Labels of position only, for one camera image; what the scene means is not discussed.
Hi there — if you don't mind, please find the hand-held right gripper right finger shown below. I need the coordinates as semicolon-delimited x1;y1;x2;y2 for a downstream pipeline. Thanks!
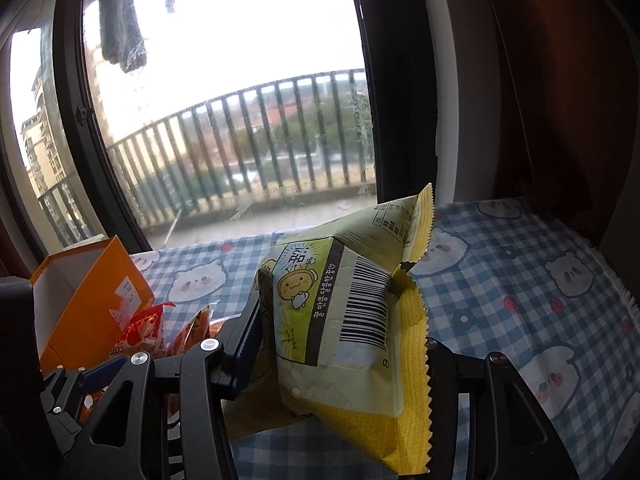
424;337;581;480

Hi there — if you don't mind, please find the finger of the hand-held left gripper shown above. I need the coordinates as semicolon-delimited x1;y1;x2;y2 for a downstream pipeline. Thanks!
42;370;87;457
80;359;127;394

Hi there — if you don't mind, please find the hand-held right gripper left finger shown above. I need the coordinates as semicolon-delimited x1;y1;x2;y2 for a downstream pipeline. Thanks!
62;292;263;480

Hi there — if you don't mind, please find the dark red snack packet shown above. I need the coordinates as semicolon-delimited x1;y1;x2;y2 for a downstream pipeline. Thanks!
112;301;178;361

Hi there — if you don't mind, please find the clear packet with orange label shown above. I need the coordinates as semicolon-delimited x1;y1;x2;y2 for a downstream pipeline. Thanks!
167;305;216;361

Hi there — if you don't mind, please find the orange cardboard box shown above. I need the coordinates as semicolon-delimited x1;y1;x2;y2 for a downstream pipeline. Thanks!
30;237;156;376

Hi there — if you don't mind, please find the large pale yellow snack packet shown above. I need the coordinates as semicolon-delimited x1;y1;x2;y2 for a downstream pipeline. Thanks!
222;182;436;476

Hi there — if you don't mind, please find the blue checked bear tablecloth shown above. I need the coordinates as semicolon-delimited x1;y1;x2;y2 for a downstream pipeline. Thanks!
130;197;640;480

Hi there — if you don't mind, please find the balcony metal railing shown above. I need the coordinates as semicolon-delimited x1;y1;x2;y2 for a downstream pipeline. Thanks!
37;67;378;246

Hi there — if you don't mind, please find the beige apartment building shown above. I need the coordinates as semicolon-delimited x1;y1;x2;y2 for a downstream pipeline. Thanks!
20;67;67;201

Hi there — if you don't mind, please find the dark red curtain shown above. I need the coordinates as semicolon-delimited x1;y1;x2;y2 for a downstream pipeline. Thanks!
425;0;640;241

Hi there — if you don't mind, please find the black window frame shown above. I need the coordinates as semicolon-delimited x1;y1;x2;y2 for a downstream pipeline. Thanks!
52;0;441;256

